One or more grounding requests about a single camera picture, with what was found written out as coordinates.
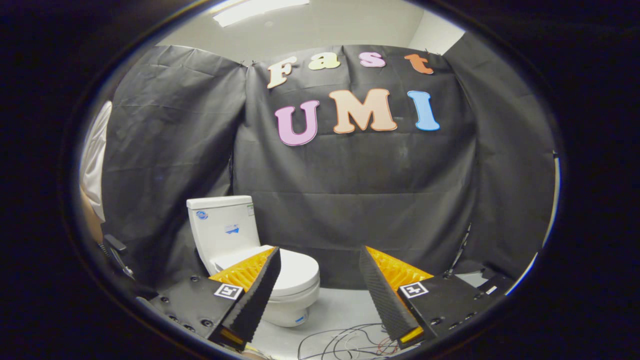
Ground thin dark stand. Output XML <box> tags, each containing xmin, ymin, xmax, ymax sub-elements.
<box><xmin>444</xmin><ymin>222</ymin><xmax>473</xmax><ymax>278</ymax></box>

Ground black box with white label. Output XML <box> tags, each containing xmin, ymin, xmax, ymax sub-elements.
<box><xmin>477</xmin><ymin>270</ymin><xmax>516</xmax><ymax>297</ymax></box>

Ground black device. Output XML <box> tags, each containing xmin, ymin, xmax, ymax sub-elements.
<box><xmin>101</xmin><ymin>234</ymin><xmax>135</xmax><ymax>277</ymax></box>

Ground white toilet lid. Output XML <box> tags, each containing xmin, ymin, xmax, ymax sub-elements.
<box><xmin>215</xmin><ymin>245</ymin><xmax>321</xmax><ymax>297</ymax></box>

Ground person's white shirt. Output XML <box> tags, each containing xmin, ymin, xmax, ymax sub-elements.
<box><xmin>80</xmin><ymin>100</ymin><xmax>113</xmax><ymax>223</ymax></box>

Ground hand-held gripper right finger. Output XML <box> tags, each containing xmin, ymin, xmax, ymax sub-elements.
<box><xmin>359</xmin><ymin>245</ymin><xmax>496</xmax><ymax>350</ymax></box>

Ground tangled floor cables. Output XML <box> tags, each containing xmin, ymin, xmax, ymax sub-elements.
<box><xmin>297</xmin><ymin>322</ymin><xmax>416</xmax><ymax>360</ymax></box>

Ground white toilet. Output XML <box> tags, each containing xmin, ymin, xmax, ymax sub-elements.
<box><xmin>186</xmin><ymin>195</ymin><xmax>321</xmax><ymax>328</ymax></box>

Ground black backdrop cloth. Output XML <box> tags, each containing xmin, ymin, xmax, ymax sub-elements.
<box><xmin>100</xmin><ymin>32</ymin><xmax>557</xmax><ymax>291</ymax></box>

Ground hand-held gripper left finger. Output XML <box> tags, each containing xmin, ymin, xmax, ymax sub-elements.
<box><xmin>148</xmin><ymin>246</ymin><xmax>282</xmax><ymax>352</ymax></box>

